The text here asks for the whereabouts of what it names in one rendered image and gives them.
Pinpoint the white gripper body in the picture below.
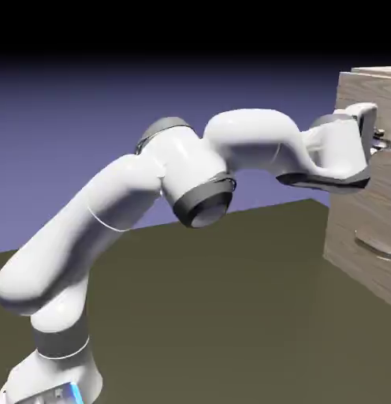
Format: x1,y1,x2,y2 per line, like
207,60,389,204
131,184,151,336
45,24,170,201
333,102,379,156

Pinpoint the small wood drawer front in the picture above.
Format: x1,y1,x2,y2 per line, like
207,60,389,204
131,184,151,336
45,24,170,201
335,71,391,150

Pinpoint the large wood drawer front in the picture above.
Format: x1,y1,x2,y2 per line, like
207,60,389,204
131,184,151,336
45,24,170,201
322,148,391,312

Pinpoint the light wood cabinet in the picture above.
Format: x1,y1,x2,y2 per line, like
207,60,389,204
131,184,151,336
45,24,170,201
322,65,391,312

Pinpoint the small metal drawer handle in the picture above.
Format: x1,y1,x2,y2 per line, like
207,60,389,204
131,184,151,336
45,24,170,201
371,125,391,155

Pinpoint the large metal drawer handle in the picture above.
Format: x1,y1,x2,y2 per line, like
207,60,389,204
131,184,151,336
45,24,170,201
354,229,391,262

